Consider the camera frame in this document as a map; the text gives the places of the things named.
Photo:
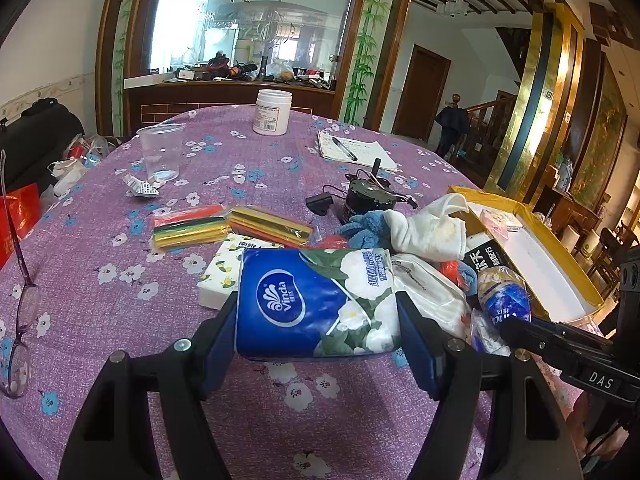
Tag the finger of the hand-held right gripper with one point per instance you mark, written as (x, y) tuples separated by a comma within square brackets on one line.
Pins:
[(530, 340)]

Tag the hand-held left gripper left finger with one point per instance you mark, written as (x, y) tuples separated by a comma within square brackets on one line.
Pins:
[(220, 342)]

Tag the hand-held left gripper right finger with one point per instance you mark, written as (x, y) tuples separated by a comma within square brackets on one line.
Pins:
[(417, 347)]

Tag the small blue tissue packet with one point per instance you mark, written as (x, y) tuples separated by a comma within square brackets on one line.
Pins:
[(505, 305)]

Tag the white plastic pack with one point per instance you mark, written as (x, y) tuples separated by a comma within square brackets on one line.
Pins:
[(430, 295)]

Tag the white lemon print tissue pack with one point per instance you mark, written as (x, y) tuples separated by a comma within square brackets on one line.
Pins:
[(220, 275)]

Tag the yellow cardboard box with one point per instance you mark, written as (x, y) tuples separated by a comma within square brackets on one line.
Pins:
[(550, 260)]

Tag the black snack packet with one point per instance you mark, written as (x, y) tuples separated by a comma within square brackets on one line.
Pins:
[(487, 260)]

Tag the blue floral tissue pack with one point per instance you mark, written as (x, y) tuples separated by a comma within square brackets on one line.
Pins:
[(300, 300)]

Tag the rainbow striped packet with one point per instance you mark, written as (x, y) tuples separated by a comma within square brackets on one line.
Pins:
[(270, 225), (190, 230)]

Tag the blue knitted cloth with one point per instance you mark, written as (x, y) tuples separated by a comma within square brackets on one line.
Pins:
[(367, 225)]

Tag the pink packet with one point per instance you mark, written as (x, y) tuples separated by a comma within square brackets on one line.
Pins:
[(500, 222)]

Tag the dark wooden cabinet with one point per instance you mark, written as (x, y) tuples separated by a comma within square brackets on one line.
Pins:
[(565, 210)]

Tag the black round motor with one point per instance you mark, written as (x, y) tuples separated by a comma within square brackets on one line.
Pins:
[(362, 202)]

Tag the black power adapter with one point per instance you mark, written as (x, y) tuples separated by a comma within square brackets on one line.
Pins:
[(320, 203)]

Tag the clear plastic cup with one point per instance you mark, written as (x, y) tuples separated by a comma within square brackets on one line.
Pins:
[(160, 160)]

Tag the white notebook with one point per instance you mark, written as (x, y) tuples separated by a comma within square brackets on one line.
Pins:
[(370, 152)]

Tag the large framed landscape painting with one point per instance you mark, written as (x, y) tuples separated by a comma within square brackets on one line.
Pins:
[(600, 140)]

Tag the black pen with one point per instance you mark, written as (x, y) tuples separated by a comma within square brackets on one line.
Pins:
[(344, 148)]

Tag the white plastic bag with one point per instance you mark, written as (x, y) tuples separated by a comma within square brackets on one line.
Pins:
[(70, 175)]

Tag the wooden stair railing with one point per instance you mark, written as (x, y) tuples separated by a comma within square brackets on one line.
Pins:
[(492, 110)]

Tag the white plastic jar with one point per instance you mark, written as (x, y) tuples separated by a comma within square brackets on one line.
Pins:
[(272, 115)]

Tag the red bag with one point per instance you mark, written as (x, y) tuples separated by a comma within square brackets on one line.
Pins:
[(17, 220)]

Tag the gold decorative pillar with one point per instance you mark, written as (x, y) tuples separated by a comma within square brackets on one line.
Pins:
[(540, 100)]

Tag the brown wooden door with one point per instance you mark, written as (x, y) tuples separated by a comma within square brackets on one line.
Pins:
[(420, 90)]

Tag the pile of assorted clutter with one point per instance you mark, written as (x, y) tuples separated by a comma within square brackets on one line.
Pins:
[(225, 67)]

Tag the black bag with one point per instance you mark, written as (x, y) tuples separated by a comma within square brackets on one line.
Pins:
[(35, 135)]

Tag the wood framed glass partition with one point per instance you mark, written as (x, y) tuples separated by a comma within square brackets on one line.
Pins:
[(200, 25)]

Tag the white ceiling lamp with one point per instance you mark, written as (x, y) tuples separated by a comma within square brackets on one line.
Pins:
[(452, 7)]

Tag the purple frame eyeglasses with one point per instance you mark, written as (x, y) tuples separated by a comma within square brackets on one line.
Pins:
[(27, 307)]

